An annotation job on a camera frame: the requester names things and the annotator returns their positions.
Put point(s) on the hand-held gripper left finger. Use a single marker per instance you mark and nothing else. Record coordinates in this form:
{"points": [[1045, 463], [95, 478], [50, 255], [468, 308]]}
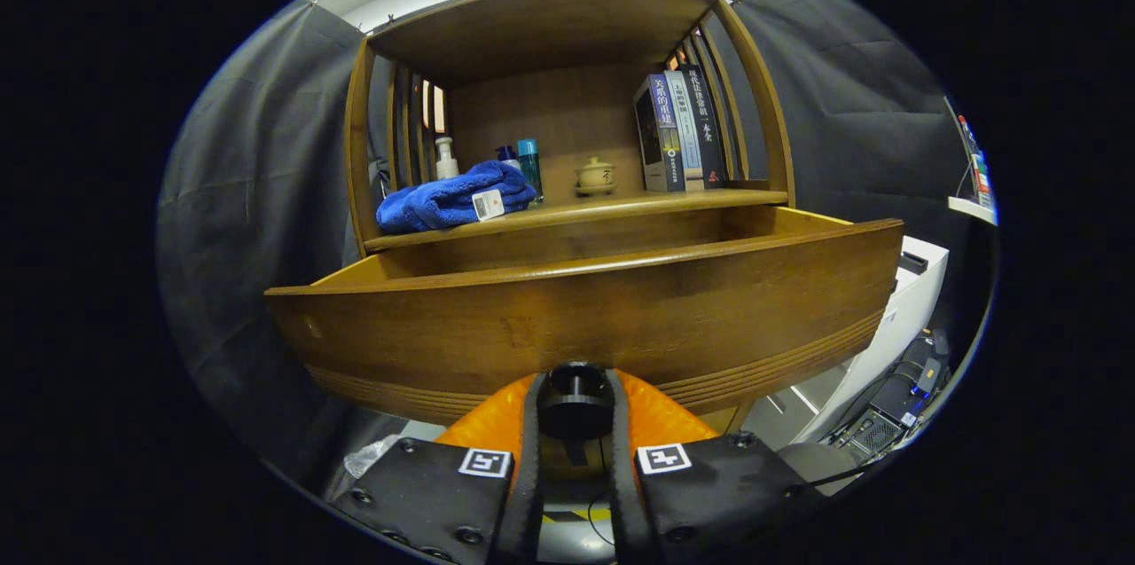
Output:
{"points": [[529, 494]]}

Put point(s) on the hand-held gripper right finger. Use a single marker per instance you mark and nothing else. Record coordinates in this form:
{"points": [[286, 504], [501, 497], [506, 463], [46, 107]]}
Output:
{"points": [[625, 503]]}

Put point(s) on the wooden drawer with black knob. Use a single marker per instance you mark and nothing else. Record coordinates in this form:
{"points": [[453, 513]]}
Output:
{"points": [[576, 317]]}

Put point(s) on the wooden countertop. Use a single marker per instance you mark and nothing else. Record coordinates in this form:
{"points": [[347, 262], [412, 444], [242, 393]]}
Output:
{"points": [[621, 206]]}

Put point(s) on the brown wooden cabinet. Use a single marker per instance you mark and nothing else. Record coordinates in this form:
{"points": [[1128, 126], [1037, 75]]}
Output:
{"points": [[550, 113]]}

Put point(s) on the black computer tower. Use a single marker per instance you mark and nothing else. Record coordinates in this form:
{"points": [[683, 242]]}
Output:
{"points": [[887, 410]]}

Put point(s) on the blue towel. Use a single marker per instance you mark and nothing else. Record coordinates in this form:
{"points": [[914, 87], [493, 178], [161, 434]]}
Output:
{"points": [[434, 201]]}

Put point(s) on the beige lidded tea cup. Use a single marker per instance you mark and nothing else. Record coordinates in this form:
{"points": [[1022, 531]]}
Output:
{"points": [[595, 176]]}

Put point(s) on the teal transparent bottle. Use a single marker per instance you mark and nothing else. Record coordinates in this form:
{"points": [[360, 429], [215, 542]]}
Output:
{"points": [[529, 166]]}

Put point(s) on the white side table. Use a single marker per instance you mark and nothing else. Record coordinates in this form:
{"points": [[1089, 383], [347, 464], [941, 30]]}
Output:
{"points": [[896, 317]]}

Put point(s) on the white bottle with blue cap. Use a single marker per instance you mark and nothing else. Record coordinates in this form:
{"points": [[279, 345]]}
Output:
{"points": [[507, 155]]}

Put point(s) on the white pump bottle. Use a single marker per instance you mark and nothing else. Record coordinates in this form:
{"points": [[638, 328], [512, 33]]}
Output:
{"points": [[446, 164]]}

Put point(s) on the book with pale spine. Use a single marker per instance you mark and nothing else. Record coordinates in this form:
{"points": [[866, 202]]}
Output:
{"points": [[690, 139]]}

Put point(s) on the book with blue spine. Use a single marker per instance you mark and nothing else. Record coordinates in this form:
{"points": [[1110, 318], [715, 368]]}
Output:
{"points": [[665, 130]]}

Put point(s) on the small black object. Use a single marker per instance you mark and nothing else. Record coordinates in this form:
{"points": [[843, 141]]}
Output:
{"points": [[913, 262]]}

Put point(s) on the white wall shelf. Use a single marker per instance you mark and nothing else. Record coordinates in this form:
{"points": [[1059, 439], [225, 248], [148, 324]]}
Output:
{"points": [[971, 209]]}

